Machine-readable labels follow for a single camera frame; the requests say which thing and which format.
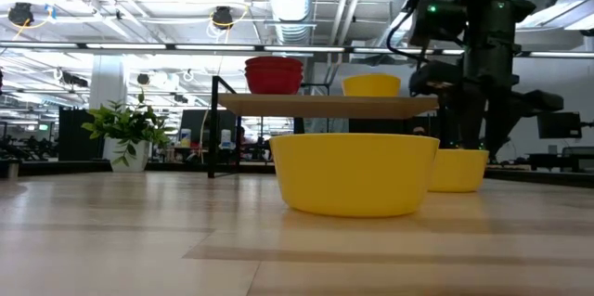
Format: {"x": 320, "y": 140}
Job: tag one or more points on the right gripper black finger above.
{"x": 501, "y": 124}
{"x": 478, "y": 122}

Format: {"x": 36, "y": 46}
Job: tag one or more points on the yellow mini bowl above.
{"x": 352, "y": 175}
{"x": 371, "y": 86}
{"x": 461, "y": 171}

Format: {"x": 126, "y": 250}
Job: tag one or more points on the red floral mini bowl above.
{"x": 274, "y": 60}
{"x": 274, "y": 69}
{"x": 274, "y": 85}

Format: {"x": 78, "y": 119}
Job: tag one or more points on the black monitor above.
{"x": 559, "y": 125}

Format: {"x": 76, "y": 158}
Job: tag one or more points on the wooden shelf with black legs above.
{"x": 325, "y": 106}

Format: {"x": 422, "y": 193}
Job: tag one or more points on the green potted plant white pot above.
{"x": 125, "y": 129}

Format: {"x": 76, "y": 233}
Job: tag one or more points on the white bottle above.
{"x": 185, "y": 138}
{"x": 226, "y": 138}

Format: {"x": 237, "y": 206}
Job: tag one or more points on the black cabinet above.
{"x": 74, "y": 133}

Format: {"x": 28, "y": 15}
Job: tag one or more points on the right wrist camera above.
{"x": 436, "y": 75}

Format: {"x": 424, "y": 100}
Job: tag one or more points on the silver ceiling air duct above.
{"x": 292, "y": 3}

